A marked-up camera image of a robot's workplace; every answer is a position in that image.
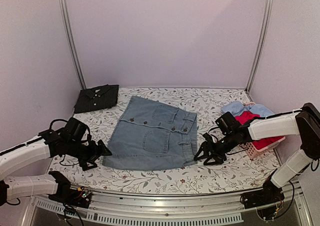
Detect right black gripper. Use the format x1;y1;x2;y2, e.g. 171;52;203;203
194;132;238;166

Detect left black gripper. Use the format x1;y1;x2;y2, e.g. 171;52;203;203
66;139;112;171

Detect light blue denim jeans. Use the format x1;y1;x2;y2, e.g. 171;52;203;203
102;96;198;171

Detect black pinstriped shirt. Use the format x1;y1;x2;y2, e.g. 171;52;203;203
74;84;119;114

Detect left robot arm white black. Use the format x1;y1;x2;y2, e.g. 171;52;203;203
0;117;112;209

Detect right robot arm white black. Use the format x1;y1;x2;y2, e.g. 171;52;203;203
194;102;320;204

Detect pink perforated laundry basket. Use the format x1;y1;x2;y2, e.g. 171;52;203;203
240;136;286;159

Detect light blue shirt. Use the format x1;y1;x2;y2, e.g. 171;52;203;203
221;101;275;117

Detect red garment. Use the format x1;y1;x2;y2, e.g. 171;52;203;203
235;111;286;150

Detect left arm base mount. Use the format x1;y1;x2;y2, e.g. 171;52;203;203
48;187;92;209

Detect front aluminium rail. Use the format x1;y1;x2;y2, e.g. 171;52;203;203
22;181;316;226

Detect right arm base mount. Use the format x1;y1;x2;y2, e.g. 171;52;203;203
239;187;285;221

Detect left aluminium frame post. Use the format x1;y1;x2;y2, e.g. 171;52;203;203
58;0;87;90

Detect aluminium frame post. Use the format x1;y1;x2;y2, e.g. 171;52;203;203
58;0;87;90
245;0;273;95

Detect right aluminium frame post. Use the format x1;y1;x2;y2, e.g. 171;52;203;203
245;0;273;95

